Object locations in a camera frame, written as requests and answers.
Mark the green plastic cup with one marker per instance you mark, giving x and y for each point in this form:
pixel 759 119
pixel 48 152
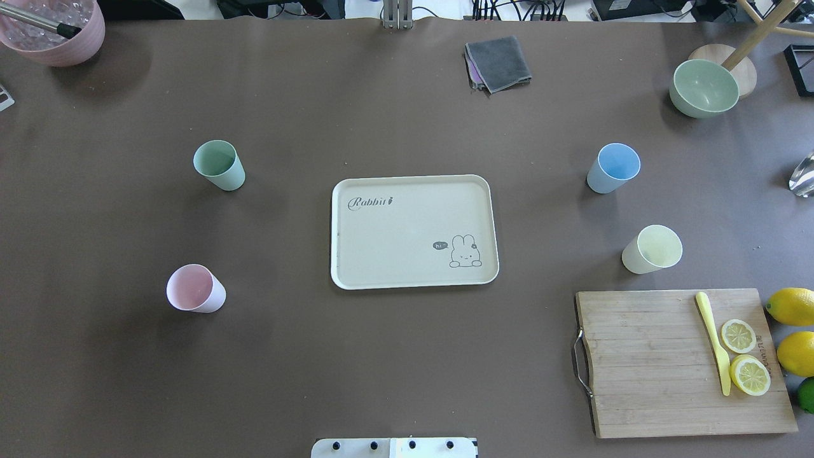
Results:
pixel 218 161

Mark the blue plastic cup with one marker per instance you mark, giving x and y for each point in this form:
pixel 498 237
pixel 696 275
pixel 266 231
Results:
pixel 614 166

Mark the pink plastic cup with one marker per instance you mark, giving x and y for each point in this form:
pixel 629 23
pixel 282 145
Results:
pixel 194 288

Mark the pale yellow plastic cup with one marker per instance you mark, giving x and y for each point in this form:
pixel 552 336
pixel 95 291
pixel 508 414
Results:
pixel 655 247

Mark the cream rabbit serving tray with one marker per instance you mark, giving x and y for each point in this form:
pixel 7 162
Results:
pixel 419 231

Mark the grey folded cloth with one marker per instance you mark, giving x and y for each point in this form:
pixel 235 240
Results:
pixel 496 64

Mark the wooden cutting board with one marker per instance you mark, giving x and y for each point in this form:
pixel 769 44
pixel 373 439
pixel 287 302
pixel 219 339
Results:
pixel 651 371

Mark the green bowl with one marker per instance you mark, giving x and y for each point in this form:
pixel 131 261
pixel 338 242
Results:
pixel 703 89

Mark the yellow plastic knife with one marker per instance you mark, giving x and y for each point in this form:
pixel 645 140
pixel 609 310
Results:
pixel 721 356

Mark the upper lemon slice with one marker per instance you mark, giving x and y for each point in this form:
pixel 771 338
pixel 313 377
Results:
pixel 738 336

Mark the lemon slice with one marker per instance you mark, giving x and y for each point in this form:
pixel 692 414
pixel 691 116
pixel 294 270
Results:
pixel 738 336
pixel 750 375

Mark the wooden cup stand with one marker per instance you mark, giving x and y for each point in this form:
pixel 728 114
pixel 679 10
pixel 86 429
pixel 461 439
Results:
pixel 736 60

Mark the lower lemon slice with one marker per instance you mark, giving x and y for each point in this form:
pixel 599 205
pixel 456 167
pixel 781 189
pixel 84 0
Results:
pixel 750 375

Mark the whole yellow lemon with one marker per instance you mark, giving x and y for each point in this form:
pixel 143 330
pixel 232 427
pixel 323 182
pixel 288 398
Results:
pixel 791 306
pixel 795 354

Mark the metal ice scoop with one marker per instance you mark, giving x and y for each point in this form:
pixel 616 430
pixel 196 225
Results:
pixel 801 179

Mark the pink bowl with ice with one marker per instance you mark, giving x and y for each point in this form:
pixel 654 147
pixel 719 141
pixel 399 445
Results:
pixel 43 46

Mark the green lime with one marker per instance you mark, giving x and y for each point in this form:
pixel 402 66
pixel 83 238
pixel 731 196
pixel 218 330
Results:
pixel 805 395

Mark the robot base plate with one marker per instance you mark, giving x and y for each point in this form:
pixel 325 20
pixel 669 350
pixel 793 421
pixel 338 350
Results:
pixel 396 447

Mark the metal ice tongs handle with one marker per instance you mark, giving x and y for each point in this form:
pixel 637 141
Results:
pixel 54 27

